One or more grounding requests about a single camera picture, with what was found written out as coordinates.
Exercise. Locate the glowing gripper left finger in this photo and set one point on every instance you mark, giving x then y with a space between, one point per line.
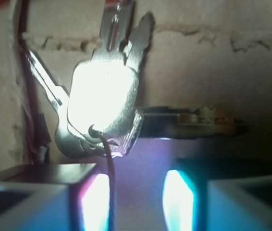
54 197

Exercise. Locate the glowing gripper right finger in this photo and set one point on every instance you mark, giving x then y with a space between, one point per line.
218 195

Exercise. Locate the silver key bunch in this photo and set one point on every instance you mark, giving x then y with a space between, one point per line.
98 116

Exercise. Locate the brown paper bag tray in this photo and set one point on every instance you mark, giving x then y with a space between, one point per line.
214 53

